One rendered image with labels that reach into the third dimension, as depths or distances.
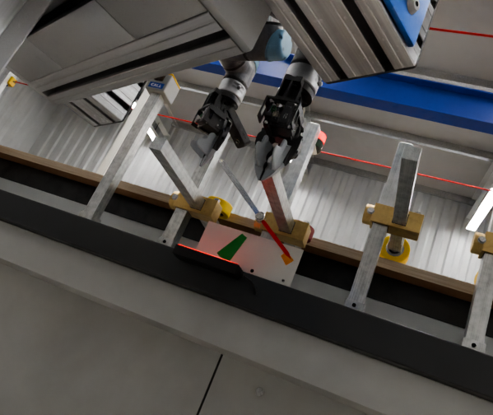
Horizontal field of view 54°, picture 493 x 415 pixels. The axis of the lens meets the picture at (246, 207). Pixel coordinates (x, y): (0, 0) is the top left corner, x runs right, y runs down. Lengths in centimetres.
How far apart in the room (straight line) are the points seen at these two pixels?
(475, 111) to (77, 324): 388
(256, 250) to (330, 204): 793
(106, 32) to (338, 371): 85
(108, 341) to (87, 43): 110
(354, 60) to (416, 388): 81
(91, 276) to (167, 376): 34
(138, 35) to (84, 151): 1069
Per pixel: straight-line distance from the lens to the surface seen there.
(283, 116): 92
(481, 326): 114
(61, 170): 176
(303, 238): 117
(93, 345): 152
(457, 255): 898
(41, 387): 158
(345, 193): 918
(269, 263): 116
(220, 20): 39
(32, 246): 148
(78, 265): 137
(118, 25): 46
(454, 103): 470
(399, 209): 111
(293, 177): 126
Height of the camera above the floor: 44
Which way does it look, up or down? 20 degrees up
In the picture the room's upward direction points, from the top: 24 degrees clockwise
